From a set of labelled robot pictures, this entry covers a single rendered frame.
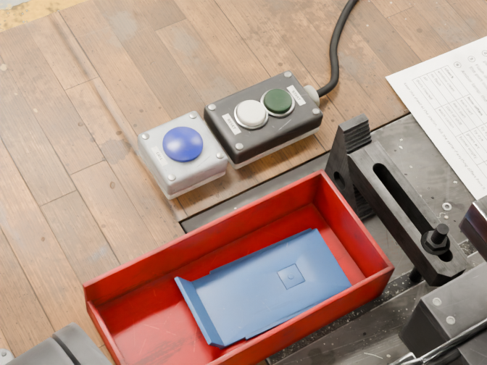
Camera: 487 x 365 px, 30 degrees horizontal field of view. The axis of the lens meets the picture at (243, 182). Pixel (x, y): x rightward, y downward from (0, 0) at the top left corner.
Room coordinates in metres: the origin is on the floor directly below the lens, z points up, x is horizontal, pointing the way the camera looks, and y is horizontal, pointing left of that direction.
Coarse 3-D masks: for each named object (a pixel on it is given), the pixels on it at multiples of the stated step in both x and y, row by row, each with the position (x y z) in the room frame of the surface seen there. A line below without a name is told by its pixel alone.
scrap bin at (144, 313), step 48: (288, 192) 0.44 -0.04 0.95; (336, 192) 0.45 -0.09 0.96; (192, 240) 0.38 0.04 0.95; (240, 240) 0.41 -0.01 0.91; (336, 240) 0.43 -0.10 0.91; (96, 288) 0.32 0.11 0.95; (144, 288) 0.34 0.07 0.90; (384, 288) 0.38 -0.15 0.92; (144, 336) 0.30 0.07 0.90; (192, 336) 0.31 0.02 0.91; (288, 336) 0.31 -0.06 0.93
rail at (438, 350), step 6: (486, 318) 0.33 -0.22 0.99; (480, 324) 0.32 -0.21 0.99; (486, 324) 0.32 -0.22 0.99; (468, 330) 0.32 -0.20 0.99; (474, 330) 0.32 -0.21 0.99; (480, 330) 0.32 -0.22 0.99; (456, 336) 0.31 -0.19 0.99; (462, 336) 0.31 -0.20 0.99; (468, 336) 0.31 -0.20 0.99; (450, 342) 0.30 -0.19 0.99; (456, 342) 0.30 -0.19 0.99; (438, 348) 0.30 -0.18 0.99; (444, 348) 0.30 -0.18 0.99; (450, 348) 0.30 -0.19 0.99; (426, 354) 0.29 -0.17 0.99; (432, 354) 0.29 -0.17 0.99; (438, 354) 0.29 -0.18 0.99; (426, 360) 0.28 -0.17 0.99
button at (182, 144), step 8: (176, 128) 0.51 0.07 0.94; (184, 128) 0.51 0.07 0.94; (168, 136) 0.49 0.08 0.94; (176, 136) 0.50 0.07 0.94; (184, 136) 0.50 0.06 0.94; (192, 136) 0.50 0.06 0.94; (200, 136) 0.50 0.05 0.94; (168, 144) 0.49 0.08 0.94; (176, 144) 0.49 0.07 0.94; (184, 144) 0.49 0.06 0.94; (192, 144) 0.49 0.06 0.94; (200, 144) 0.49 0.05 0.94; (168, 152) 0.48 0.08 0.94; (176, 152) 0.48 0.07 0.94; (184, 152) 0.48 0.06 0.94; (192, 152) 0.48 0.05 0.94; (200, 152) 0.48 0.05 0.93; (176, 160) 0.47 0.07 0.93; (184, 160) 0.47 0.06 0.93
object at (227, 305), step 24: (312, 240) 0.42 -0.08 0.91; (240, 264) 0.38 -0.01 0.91; (264, 264) 0.39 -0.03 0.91; (288, 264) 0.39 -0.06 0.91; (312, 264) 0.40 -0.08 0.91; (336, 264) 0.40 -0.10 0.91; (192, 288) 0.35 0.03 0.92; (216, 288) 0.35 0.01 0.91; (240, 288) 0.36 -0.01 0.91; (264, 288) 0.36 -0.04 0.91; (312, 288) 0.37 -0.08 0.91; (336, 288) 0.37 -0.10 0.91; (192, 312) 0.32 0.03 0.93; (216, 312) 0.33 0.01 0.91; (240, 312) 0.33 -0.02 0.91; (264, 312) 0.34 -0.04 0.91; (288, 312) 0.34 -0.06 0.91; (216, 336) 0.30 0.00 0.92; (240, 336) 0.31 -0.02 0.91
